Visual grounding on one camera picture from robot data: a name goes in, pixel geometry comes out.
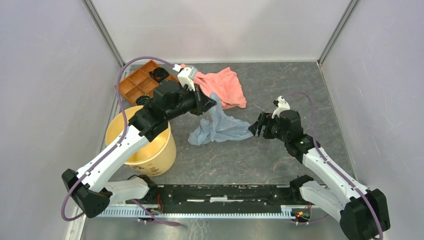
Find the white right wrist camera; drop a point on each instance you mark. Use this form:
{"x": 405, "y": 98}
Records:
{"x": 281, "y": 105}

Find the yellow trash bin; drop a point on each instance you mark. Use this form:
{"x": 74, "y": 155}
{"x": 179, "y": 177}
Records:
{"x": 155, "y": 158}

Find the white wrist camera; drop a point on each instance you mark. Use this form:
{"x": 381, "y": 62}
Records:
{"x": 186, "y": 76}
{"x": 281, "y": 105}

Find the aluminium slotted cable rail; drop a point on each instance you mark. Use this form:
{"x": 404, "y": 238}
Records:
{"x": 134, "y": 211}

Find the light blue plastic trash bag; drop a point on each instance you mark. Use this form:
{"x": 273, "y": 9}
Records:
{"x": 219, "y": 127}

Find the black green bag roll left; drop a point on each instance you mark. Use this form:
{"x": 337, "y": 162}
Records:
{"x": 143, "y": 100}

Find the black bag roll top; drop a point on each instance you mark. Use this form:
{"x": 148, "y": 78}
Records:
{"x": 159, "y": 74}

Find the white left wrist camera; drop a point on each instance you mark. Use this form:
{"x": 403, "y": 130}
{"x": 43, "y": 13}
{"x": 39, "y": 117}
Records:
{"x": 186, "y": 76}

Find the pink cloth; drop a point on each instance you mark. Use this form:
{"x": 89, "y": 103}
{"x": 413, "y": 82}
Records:
{"x": 225, "y": 84}

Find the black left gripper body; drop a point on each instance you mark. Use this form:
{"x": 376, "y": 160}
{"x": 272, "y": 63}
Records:
{"x": 196, "y": 104}

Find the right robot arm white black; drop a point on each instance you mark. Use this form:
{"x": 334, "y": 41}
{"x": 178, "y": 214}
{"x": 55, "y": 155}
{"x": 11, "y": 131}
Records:
{"x": 362, "y": 213}

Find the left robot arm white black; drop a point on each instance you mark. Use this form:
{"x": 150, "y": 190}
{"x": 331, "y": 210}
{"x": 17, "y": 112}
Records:
{"x": 89, "y": 186}

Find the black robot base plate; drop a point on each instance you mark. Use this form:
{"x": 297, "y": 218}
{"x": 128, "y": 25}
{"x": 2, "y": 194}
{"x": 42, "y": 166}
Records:
{"x": 222, "y": 199}

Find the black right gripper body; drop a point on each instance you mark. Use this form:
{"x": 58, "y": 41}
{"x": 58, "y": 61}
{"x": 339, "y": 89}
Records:
{"x": 271, "y": 126}

